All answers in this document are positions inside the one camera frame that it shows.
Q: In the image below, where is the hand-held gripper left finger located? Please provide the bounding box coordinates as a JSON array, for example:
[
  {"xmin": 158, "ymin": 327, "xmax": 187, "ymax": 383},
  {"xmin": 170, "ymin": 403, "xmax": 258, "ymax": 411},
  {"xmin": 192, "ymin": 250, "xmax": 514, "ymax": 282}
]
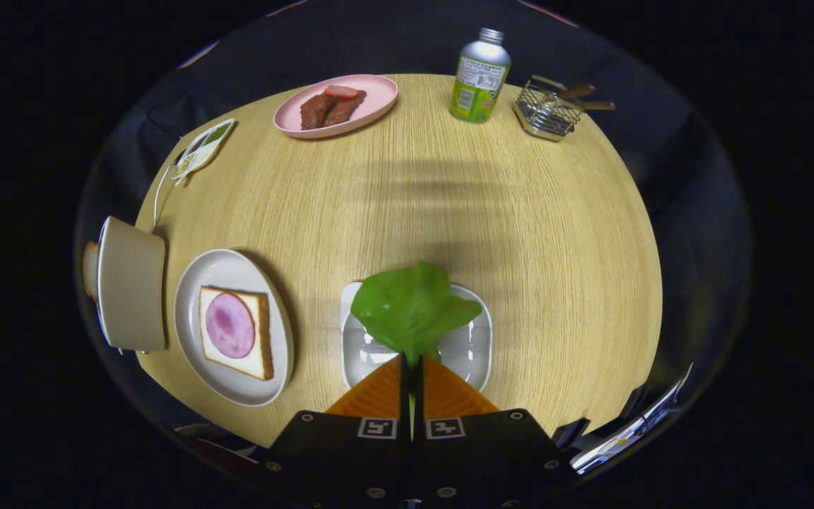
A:
[{"xmin": 259, "ymin": 353, "xmax": 415, "ymax": 509}]

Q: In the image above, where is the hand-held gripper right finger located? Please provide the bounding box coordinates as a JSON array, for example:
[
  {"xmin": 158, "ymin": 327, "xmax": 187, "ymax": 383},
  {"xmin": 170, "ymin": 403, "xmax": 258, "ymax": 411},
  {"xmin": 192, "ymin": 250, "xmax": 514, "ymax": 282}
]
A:
[{"xmin": 413, "ymin": 355, "xmax": 579, "ymax": 509}]

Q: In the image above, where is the green lettuce leaf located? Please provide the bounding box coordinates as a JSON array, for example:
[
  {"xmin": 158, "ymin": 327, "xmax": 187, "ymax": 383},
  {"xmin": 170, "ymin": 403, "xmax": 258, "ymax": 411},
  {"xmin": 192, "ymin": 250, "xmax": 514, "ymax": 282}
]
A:
[{"xmin": 350, "ymin": 263, "xmax": 483, "ymax": 372}]

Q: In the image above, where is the toasted bread slice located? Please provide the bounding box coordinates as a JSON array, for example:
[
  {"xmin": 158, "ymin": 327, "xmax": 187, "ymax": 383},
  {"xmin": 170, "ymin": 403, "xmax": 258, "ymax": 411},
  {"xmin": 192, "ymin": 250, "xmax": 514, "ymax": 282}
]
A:
[{"xmin": 83, "ymin": 240, "xmax": 100, "ymax": 299}]

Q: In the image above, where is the small white square plate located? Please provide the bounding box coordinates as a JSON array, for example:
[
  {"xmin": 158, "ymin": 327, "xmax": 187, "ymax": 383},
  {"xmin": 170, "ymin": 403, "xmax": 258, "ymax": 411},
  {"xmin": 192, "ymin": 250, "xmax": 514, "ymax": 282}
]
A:
[{"xmin": 340, "ymin": 281, "xmax": 494, "ymax": 393}]

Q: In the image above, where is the white bread slice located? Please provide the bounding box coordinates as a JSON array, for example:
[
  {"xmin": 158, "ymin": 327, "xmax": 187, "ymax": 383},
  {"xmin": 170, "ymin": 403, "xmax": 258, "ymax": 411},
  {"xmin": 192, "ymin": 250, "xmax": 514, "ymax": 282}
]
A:
[{"xmin": 199, "ymin": 286, "xmax": 274, "ymax": 381}]

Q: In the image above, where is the pink ham slice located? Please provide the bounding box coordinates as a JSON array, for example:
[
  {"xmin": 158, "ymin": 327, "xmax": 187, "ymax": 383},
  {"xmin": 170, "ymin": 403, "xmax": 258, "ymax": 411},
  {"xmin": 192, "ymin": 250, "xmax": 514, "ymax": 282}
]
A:
[{"xmin": 205, "ymin": 293, "xmax": 256, "ymax": 359}]

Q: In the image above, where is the round white plate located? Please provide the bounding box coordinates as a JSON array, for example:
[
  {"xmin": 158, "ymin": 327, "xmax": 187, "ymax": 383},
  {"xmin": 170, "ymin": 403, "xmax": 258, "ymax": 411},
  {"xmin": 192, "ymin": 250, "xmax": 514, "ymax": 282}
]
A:
[{"xmin": 174, "ymin": 248, "xmax": 295, "ymax": 407}]

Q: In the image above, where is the white toaster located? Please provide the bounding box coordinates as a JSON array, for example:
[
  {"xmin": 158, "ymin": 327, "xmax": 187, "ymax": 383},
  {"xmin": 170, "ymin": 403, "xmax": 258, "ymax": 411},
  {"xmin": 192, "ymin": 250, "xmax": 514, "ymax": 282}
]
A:
[{"xmin": 97, "ymin": 216, "xmax": 167, "ymax": 354}]

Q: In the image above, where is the white divided dish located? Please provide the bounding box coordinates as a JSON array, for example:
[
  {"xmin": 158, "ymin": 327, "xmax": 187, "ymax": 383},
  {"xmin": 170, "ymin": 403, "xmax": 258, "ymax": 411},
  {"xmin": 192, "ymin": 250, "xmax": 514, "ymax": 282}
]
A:
[{"xmin": 170, "ymin": 118, "xmax": 237, "ymax": 186}]

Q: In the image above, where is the pink plate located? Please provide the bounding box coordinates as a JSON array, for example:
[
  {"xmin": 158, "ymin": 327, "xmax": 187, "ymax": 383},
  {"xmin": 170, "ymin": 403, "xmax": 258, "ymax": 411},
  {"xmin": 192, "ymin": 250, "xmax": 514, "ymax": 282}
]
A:
[{"xmin": 273, "ymin": 74, "xmax": 399, "ymax": 139}]

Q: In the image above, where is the metal bottle with green label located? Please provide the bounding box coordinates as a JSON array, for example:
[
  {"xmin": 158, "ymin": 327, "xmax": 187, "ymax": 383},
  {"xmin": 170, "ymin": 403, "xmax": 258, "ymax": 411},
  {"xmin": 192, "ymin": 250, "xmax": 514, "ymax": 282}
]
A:
[{"xmin": 450, "ymin": 28, "xmax": 512, "ymax": 124}]

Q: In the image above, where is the white power cable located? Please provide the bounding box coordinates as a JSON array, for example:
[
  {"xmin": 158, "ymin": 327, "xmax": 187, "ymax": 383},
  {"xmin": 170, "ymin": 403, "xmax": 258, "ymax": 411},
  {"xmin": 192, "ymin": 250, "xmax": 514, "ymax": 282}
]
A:
[{"xmin": 153, "ymin": 164, "xmax": 171, "ymax": 230}]

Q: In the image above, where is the metal wire basket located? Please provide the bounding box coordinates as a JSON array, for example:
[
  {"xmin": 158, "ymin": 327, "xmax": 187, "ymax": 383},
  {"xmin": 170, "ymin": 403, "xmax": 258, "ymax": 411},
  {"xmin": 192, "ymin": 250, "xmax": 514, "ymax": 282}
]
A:
[{"xmin": 513, "ymin": 75, "xmax": 584, "ymax": 142}]

